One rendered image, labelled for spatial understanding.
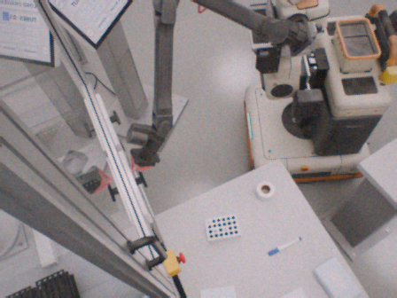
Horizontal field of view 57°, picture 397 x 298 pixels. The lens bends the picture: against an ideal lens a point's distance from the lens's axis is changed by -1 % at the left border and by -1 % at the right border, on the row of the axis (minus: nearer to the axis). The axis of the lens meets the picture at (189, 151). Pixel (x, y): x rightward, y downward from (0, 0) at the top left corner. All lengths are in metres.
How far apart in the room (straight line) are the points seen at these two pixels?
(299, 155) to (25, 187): 1.93
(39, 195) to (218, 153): 2.15
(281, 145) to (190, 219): 0.89
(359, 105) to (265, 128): 0.65
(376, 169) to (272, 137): 0.73
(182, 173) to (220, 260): 1.07
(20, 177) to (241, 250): 1.20
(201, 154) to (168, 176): 0.26
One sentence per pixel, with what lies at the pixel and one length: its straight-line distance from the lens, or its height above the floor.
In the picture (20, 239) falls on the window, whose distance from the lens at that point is 0.45.
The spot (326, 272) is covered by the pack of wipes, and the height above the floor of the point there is 0.80.
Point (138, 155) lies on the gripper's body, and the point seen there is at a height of 1.02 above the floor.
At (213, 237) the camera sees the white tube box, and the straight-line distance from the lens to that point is 1.42.
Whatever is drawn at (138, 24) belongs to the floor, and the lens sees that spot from 3.29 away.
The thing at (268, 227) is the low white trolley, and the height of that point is 0.76.
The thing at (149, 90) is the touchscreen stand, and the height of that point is 0.03.
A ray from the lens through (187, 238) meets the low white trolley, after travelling 1.47.
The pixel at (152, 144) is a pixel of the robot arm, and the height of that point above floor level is 1.08.
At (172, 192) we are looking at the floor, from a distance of 2.36.
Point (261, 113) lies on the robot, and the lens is 2.28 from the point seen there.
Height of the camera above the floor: 2.17
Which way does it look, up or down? 62 degrees down
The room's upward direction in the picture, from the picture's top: 12 degrees counter-clockwise
